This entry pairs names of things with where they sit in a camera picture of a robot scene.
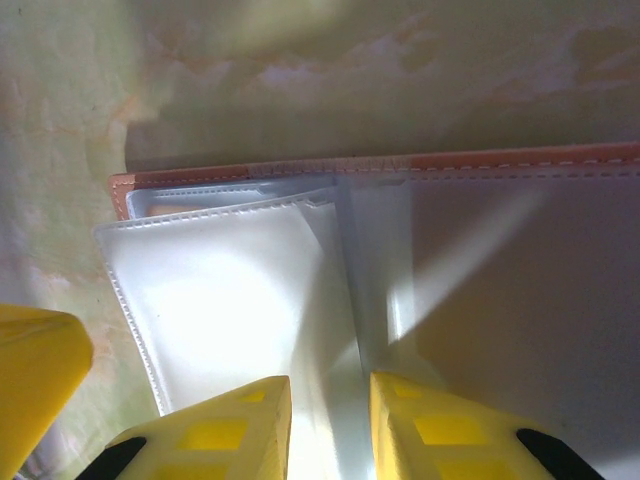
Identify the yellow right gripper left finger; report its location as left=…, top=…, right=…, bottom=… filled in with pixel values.
left=87, top=374, right=293, bottom=480

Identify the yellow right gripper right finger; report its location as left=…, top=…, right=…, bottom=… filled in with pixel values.
left=368, top=370, right=606, bottom=480

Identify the pink card holder album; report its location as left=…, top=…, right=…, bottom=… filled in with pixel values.
left=92, top=141, right=640, bottom=480

